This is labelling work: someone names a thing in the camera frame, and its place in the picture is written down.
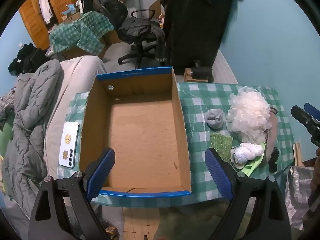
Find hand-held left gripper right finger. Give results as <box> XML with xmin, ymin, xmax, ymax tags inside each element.
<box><xmin>204</xmin><ymin>147</ymin><xmax>292</xmax><ymax>240</ymax></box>

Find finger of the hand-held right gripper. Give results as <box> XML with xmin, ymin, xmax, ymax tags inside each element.
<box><xmin>291</xmin><ymin>105</ymin><xmax>320</xmax><ymax>132</ymax></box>
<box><xmin>304</xmin><ymin>102</ymin><xmax>320</xmax><ymax>121</ymax></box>

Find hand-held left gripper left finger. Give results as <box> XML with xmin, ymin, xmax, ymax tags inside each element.
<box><xmin>28</xmin><ymin>147</ymin><xmax>116</xmax><ymax>240</ymax></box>

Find green glittery sponge cloth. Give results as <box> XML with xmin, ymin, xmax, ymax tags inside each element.
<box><xmin>209</xmin><ymin>133</ymin><xmax>234</xmax><ymax>160</ymax></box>

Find light green cloth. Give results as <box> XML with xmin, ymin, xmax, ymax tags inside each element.
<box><xmin>240</xmin><ymin>142</ymin><xmax>267</xmax><ymax>177</ymax></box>

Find taupe fleece glove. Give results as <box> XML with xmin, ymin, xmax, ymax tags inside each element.
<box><xmin>260</xmin><ymin>106</ymin><xmax>279</xmax><ymax>173</ymax></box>

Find white sock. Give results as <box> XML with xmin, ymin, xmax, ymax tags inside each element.
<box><xmin>230</xmin><ymin>142</ymin><xmax>264</xmax><ymax>164</ymax></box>

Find blue-rimmed cardboard box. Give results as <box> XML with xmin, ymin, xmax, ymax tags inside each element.
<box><xmin>79</xmin><ymin>66</ymin><xmax>192</xmax><ymax>197</ymax></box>

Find wooden plank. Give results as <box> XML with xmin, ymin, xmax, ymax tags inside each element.
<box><xmin>293</xmin><ymin>142</ymin><xmax>305</xmax><ymax>167</ymax></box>

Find green checkered tablecloth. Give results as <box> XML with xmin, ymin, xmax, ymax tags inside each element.
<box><xmin>57</xmin><ymin>82</ymin><xmax>295</xmax><ymax>208</ymax></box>

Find white smartphone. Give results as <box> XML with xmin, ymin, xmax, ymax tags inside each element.
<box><xmin>58</xmin><ymin>122</ymin><xmax>80</xmax><ymax>168</ymax></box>

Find white mesh bath pouf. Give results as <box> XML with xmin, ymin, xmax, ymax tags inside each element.
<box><xmin>226</xmin><ymin>86</ymin><xmax>272</xmax><ymax>144</ymax></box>

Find person's olive pants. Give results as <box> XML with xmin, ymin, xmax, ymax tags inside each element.
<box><xmin>160</xmin><ymin>205</ymin><xmax>228</xmax><ymax>240</ymax></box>

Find grey balled sock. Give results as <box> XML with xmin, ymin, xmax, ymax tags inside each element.
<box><xmin>206</xmin><ymin>109</ymin><xmax>225</xmax><ymax>130</ymax></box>

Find silver foil bag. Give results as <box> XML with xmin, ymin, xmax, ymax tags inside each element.
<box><xmin>285</xmin><ymin>166</ymin><xmax>318</xmax><ymax>230</ymax></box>

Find grey puffer jacket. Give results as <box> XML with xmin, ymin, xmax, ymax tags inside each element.
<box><xmin>0</xmin><ymin>59</ymin><xmax>62</xmax><ymax>200</ymax></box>

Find beige bed sheet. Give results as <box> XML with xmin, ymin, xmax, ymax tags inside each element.
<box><xmin>44</xmin><ymin>55</ymin><xmax>108</xmax><ymax>170</ymax></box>

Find small wooden block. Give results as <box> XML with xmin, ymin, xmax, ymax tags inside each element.
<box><xmin>184</xmin><ymin>68</ymin><xmax>198</xmax><ymax>82</ymax></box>

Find striped cloth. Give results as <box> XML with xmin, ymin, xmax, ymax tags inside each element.
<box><xmin>0</xmin><ymin>87</ymin><xmax>16</xmax><ymax>120</ymax></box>

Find black clothing pile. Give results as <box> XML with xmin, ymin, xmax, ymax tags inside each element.
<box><xmin>8</xmin><ymin>44</ymin><xmax>50</xmax><ymax>77</ymax></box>

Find black fabric wardrobe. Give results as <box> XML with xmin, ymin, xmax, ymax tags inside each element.
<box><xmin>160</xmin><ymin>0</ymin><xmax>238</xmax><ymax>74</ymax></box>

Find green checkered cover cloth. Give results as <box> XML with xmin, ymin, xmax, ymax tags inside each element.
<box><xmin>49</xmin><ymin>11</ymin><xmax>114</xmax><ymax>55</ymax></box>

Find black office chair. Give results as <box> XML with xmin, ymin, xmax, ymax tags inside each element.
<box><xmin>117</xmin><ymin>9</ymin><xmax>167</xmax><ymax>69</ymax></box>

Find orange wooden wardrobe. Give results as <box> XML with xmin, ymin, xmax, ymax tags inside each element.
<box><xmin>19</xmin><ymin>0</ymin><xmax>73</xmax><ymax>50</ymax></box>

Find white hanging shirt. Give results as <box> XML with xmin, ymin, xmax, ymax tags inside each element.
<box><xmin>39</xmin><ymin>0</ymin><xmax>53</xmax><ymax>24</ymax></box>

